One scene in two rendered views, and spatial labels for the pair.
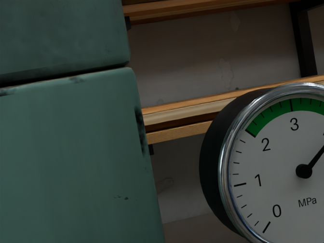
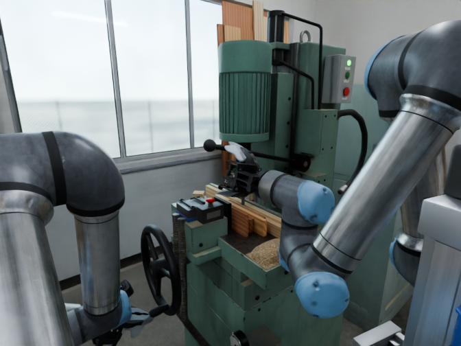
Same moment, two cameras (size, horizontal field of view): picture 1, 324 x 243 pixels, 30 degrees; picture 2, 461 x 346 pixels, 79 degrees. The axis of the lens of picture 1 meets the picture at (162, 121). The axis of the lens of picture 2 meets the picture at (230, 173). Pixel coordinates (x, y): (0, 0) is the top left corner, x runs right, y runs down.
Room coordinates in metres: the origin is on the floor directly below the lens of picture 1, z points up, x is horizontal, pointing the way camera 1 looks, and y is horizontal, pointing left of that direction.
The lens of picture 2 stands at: (-0.05, -0.63, 1.34)
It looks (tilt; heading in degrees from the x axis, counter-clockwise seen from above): 15 degrees down; 67
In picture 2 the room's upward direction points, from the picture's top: straight up
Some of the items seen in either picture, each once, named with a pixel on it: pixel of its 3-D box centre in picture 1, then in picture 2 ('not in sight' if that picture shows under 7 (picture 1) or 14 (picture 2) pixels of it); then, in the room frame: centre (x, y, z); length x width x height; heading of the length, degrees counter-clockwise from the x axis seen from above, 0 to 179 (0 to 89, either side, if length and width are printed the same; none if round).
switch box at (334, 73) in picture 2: not in sight; (338, 79); (0.72, 0.19, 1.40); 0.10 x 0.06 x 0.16; 13
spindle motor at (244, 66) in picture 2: not in sight; (244, 94); (0.38, 0.26, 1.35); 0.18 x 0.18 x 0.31
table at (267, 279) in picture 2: not in sight; (220, 233); (0.27, 0.23, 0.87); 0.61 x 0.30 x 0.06; 103
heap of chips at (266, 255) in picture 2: not in sight; (274, 248); (0.35, -0.01, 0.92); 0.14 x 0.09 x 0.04; 13
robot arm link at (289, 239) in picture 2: not in sight; (299, 246); (0.28, -0.21, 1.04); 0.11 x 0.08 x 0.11; 67
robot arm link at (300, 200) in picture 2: not in sight; (302, 199); (0.29, -0.19, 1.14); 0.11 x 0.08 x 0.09; 103
